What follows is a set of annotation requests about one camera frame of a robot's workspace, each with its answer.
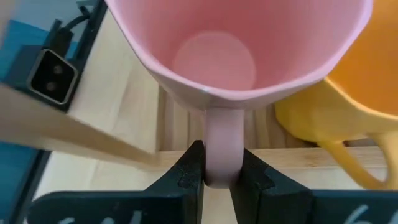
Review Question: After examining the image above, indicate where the yellow faceted mug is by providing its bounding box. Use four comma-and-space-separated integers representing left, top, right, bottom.
274, 0, 398, 191

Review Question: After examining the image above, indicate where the black camera cable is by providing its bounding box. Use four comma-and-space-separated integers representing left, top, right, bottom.
60, 6, 96, 32

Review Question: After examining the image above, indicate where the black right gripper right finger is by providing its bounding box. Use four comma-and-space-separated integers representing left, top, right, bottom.
231, 147, 398, 224

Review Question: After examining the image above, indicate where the pink faceted mug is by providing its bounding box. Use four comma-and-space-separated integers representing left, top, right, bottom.
104, 0, 374, 190

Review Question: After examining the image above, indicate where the square table-level camera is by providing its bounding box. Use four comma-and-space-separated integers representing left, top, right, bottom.
26, 48, 79, 106

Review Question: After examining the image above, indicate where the wooden slatted tray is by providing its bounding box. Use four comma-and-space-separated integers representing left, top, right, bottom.
0, 83, 389, 191

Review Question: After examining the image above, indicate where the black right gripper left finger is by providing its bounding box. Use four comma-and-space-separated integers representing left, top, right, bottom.
26, 139, 206, 224

